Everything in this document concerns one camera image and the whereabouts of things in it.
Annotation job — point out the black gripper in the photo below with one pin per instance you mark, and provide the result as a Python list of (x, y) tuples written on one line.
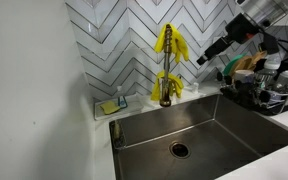
[(244, 30)]

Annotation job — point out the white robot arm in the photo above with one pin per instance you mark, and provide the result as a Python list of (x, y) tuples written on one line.
[(264, 10)]

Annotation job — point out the green plate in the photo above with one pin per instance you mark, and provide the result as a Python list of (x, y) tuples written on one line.
[(229, 68)]

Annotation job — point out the round wooden plate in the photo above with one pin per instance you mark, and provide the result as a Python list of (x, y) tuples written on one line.
[(245, 64), (259, 56)]

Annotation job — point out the white cup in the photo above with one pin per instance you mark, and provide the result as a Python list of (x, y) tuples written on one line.
[(243, 75)]

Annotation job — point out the small white countertop cap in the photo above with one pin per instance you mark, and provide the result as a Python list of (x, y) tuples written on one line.
[(195, 88)]

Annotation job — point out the gold spring kitchen faucet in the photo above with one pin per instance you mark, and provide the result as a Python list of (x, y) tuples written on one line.
[(165, 66)]

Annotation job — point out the clear baby bottle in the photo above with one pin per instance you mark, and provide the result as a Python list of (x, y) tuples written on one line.
[(271, 65)]

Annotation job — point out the dark steel sink basin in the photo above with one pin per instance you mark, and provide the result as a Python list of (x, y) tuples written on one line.
[(217, 133)]

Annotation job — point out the black drying mat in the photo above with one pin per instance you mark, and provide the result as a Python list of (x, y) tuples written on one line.
[(277, 110)]

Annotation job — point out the round sink drain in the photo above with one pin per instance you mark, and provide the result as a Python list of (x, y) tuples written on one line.
[(180, 150)]

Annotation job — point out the blue white dish brush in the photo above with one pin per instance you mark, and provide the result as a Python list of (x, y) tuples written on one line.
[(122, 102)]

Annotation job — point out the yellow sponge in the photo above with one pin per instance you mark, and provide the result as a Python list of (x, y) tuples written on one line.
[(109, 107)]

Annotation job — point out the dark sink corner caddy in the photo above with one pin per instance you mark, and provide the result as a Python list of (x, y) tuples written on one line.
[(117, 133)]

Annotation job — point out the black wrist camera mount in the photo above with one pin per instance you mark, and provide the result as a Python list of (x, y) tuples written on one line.
[(270, 43)]

